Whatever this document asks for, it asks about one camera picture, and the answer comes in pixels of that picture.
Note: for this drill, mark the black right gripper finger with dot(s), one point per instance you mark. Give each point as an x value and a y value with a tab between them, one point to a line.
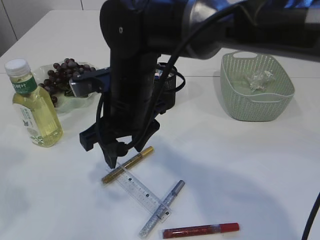
110	153

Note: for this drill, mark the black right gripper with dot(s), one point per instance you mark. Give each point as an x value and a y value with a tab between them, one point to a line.
137	33

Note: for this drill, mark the clear plastic ruler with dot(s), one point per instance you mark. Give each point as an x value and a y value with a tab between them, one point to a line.
138	191

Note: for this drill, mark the yellow tea drink bottle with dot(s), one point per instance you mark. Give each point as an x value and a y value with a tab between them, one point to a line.
33	104

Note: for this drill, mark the purple artificial grape bunch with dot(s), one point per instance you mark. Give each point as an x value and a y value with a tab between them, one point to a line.
56	79

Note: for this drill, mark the clear plastic sheet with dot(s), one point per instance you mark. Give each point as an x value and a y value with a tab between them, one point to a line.
259	80

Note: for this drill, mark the blue scissors with sheath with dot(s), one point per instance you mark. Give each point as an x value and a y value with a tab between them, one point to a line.
157	74

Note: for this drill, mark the black blue right robot arm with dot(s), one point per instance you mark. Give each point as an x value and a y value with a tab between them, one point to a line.
288	28

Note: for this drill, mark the gold glitter marker pen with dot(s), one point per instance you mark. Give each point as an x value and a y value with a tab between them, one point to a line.
111	176

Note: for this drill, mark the green wavy glass plate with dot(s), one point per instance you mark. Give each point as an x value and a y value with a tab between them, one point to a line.
65	104

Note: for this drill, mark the silver glitter marker pen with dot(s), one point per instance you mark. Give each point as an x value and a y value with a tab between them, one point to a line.
161	211

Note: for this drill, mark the black mesh pen holder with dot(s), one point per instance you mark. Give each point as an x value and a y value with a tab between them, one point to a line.
167	98

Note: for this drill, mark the red glitter marker pen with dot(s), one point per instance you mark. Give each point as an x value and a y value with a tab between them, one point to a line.
201	230

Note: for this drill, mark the light green woven plastic basket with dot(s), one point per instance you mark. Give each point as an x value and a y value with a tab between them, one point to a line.
240	102

